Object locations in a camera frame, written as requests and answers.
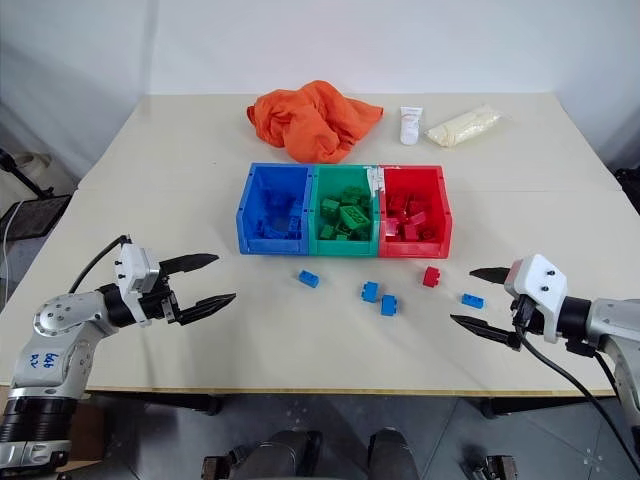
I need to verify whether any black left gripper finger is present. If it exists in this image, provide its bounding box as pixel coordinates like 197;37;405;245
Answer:
175;292;238;328
159;253;221;278

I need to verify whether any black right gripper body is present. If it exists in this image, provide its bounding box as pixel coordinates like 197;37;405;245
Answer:
511;294;547;338

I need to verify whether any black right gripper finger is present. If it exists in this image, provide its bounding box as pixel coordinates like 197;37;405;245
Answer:
449;313;522;352
469;266;513;287

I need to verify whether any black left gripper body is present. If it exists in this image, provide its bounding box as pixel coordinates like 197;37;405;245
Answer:
140;272;183;326

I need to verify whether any blue plastic bin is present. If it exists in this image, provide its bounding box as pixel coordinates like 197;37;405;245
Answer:
235;162;316;256

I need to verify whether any red plastic bin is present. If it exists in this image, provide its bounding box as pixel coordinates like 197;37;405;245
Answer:
376;165;453;260

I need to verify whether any dark metal foot piece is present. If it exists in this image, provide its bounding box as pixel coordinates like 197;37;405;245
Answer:
463;451;527;480

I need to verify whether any green plastic bin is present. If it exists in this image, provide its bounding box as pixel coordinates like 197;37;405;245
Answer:
306;164;385;258

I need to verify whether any large green toy brick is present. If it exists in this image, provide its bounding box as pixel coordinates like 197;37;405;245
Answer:
339;205;374;232

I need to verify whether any clear bag of beige grains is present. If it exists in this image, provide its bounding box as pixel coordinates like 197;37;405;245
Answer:
424;103;503;149

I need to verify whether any black mesh panel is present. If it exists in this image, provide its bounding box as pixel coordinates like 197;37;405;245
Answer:
0;193;73;242

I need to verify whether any dark equipment beside table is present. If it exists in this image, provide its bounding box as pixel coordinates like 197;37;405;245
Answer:
613;166;640;217

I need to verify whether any white squeeze tube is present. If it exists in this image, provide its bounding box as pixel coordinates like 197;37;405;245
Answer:
399;105;424;147

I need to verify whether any orange crumpled cloth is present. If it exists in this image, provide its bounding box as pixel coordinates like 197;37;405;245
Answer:
246;79;386;165

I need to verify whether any black tripod stand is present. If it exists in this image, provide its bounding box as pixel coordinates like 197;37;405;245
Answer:
0;148;55;199

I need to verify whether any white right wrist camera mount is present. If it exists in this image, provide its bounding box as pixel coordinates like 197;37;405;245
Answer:
503;253;570;344

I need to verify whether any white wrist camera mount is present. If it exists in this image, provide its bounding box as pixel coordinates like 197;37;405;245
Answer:
111;242;162;327
503;253;570;344

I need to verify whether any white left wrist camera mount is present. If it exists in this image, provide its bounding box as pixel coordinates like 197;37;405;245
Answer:
111;242;162;327

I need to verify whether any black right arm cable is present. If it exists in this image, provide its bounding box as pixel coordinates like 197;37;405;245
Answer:
517;327;640;467

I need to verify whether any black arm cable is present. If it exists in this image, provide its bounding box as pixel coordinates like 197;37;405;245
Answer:
67;234;132;294
517;327;640;467

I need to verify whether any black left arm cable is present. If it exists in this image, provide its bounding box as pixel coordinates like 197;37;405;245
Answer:
67;234;132;294

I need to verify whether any white floor cable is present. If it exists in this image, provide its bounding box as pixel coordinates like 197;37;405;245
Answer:
0;200;22;296

